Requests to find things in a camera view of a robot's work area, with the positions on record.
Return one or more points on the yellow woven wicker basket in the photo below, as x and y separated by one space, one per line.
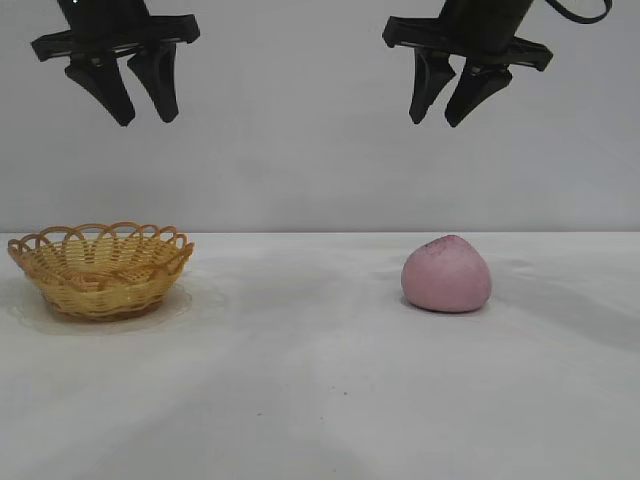
100 295

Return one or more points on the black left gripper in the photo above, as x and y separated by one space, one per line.
105 25

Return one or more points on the pink peach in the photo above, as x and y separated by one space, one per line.
445 277

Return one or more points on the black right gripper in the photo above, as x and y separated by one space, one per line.
480 25

